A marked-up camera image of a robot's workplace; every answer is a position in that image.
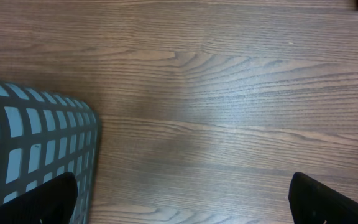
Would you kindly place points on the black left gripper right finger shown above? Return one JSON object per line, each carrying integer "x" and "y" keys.
{"x": 313, "y": 202}

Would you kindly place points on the grey plastic shopping basket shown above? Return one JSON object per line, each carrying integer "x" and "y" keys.
{"x": 43, "y": 135}

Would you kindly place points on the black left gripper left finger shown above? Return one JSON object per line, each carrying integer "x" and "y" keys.
{"x": 52, "y": 202}

